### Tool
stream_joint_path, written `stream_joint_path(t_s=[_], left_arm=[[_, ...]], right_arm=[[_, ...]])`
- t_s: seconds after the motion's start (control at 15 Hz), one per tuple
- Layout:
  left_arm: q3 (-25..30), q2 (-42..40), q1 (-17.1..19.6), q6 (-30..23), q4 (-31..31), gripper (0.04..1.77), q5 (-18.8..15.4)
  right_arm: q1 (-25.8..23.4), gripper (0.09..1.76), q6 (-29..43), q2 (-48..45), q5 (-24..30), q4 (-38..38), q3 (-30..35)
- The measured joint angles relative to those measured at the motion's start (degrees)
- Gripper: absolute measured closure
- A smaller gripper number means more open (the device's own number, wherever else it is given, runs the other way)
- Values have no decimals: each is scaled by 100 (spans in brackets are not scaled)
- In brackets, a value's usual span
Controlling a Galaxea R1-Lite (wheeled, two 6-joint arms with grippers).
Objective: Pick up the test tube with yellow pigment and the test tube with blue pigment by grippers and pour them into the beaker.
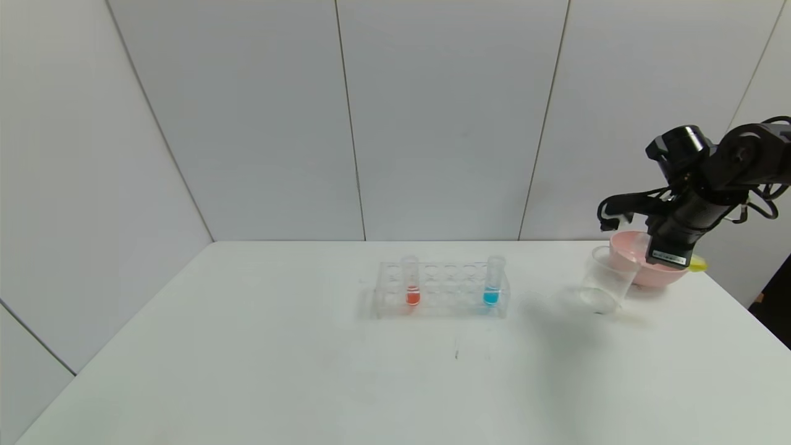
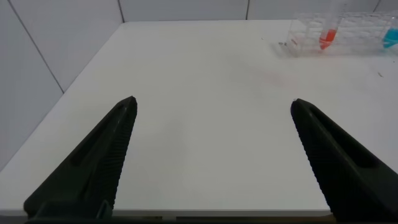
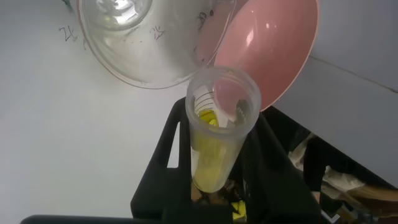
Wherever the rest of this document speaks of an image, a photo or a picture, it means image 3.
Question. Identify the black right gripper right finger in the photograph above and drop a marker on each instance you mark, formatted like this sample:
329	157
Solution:
273	180

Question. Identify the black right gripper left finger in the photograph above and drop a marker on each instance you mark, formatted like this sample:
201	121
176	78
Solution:
161	186

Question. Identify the test tube with yellow pigment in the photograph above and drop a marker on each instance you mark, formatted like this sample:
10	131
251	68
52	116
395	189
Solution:
214	155

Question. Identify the pink bowl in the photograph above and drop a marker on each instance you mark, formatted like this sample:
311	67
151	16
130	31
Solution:
273	46

